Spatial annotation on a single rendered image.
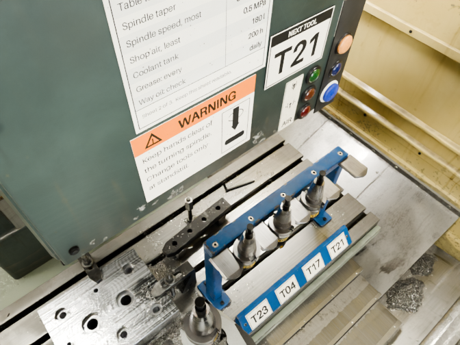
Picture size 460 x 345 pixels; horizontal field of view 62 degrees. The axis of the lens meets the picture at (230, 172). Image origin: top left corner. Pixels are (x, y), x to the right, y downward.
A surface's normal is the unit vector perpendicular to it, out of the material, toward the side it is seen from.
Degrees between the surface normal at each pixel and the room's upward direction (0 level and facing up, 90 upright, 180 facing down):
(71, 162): 90
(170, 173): 90
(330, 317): 8
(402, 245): 24
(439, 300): 17
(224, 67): 90
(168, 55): 90
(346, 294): 8
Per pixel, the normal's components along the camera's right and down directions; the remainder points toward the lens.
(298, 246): 0.03, -0.60
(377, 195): -0.29, -0.34
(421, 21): -0.77, 0.50
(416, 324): -0.16, -0.76
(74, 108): 0.64, 0.62
